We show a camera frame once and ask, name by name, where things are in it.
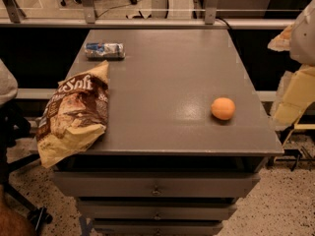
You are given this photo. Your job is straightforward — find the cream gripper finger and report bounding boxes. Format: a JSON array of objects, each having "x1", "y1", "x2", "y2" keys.
[
  {"x1": 268, "y1": 25, "x2": 293, "y2": 52},
  {"x1": 270, "y1": 65, "x2": 315, "y2": 131}
]

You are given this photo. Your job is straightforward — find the orange fruit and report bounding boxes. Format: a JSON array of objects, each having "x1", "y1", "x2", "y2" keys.
[{"x1": 211, "y1": 97, "x2": 235, "y2": 120}]

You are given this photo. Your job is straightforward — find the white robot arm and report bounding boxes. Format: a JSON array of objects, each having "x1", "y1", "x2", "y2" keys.
[{"x1": 268, "y1": 0, "x2": 315, "y2": 131}]

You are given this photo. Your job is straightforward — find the brown yellow chip bag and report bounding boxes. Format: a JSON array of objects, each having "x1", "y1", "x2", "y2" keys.
[{"x1": 36, "y1": 61, "x2": 109, "y2": 168}]

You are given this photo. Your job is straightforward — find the grey drawer cabinet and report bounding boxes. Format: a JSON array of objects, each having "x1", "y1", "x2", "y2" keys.
[{"x1": 53, "y1": 29, "x2": 283, "y2": 236}]

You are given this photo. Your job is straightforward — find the metal railing with posts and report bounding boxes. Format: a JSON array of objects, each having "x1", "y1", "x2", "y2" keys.
[{"x1": 0, "y1": 0, "x2": 293, "y2": 30}]

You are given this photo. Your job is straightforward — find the black office chair left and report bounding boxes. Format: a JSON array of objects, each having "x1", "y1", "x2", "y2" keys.
[{"x1": 0, "y1": 60, "x2": 39, "y2": 236}]

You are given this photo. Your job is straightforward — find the yellow frame stand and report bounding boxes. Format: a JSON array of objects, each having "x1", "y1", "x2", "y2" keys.
[{"x1": 268, "y1": 113, "x2": 315, "y2": 172}]

